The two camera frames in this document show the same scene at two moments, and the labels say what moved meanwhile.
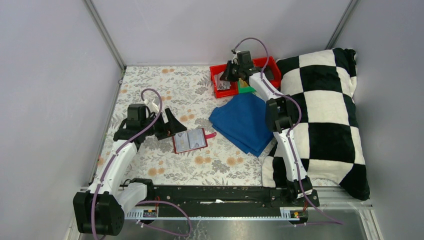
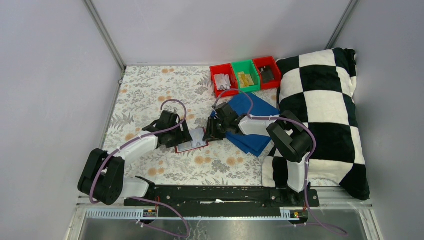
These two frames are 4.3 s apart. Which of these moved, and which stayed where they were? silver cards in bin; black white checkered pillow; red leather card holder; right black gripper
Moved: right black gripper
Stayed: black white checkered pillow; red leather card holder; silver cards in bin
